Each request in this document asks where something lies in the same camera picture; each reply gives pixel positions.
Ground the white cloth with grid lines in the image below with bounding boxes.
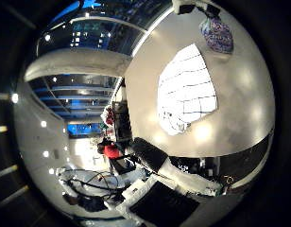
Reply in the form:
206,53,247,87
157,43,219,136

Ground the person in red top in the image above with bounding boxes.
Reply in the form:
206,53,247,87
97,138,123,161

